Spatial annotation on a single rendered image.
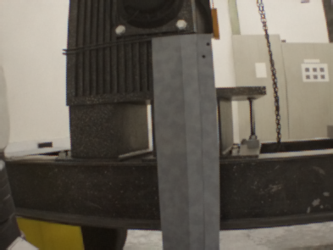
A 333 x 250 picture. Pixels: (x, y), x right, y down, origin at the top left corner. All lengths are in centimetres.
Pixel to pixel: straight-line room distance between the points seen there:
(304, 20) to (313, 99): 105
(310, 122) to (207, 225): 331
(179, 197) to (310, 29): 383
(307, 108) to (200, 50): 329
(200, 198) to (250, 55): 335
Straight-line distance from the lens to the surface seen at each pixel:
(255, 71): 442
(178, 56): 121
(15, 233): 55
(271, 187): 136
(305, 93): 443
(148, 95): 137
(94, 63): 143
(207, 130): 120
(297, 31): 477
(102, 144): 145
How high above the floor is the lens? 79
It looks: 1 degrees down
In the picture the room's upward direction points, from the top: 3 degrees counter-clockwise
